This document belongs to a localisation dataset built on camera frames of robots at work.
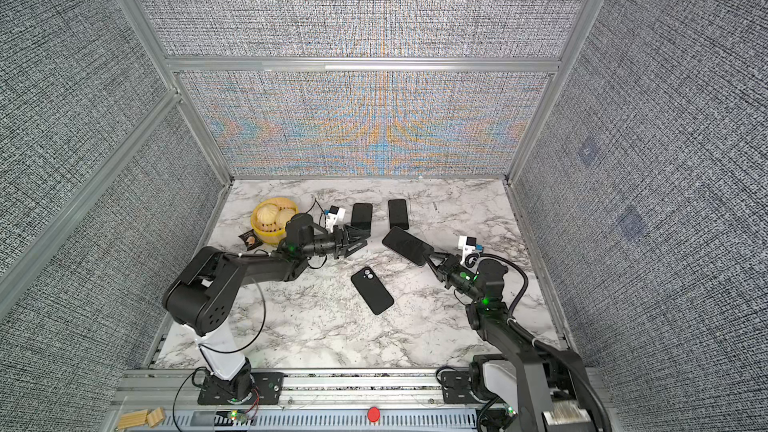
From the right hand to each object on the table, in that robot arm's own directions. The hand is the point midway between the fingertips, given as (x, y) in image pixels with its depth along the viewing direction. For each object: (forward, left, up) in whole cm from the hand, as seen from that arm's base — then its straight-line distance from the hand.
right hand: (423, 253), depth 80 cm
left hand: (+4, +15, 0) cm, 15 cm away
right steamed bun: (+19, +44, -6) cm, 48 cm away
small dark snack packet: (+14, +56, -13) cm, 59 cm away
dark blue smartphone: (+25, +6, -14) cm, 29 cm away
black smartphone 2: (+3, +4, 0) cm, 5 cm away
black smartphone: (+27, +19, -16) cm, 37 cm away
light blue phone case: (+25, +6, -14) cm, 29 cm away
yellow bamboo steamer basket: (+16, +49, -13) cm, 54 cm away
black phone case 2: (-2, +14, -17) cm, 22 cm away
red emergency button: (-34, +13, -13) cm, 39 cm away
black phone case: (+27, +19, -16) cm, 37 cm away
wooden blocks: (-35, +64, -14) cm, 74 cm away
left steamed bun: (+21, +50, -8) cm, 55 cm away
